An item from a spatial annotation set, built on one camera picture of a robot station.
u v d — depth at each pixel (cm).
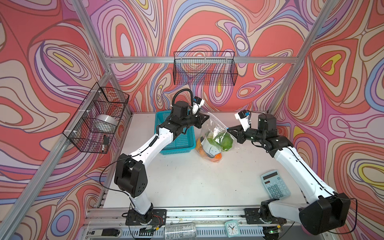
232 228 69
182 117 64
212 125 77
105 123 70
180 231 65
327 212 42
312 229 43
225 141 82
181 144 101
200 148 89
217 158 87
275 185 82
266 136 57
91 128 74
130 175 45
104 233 66
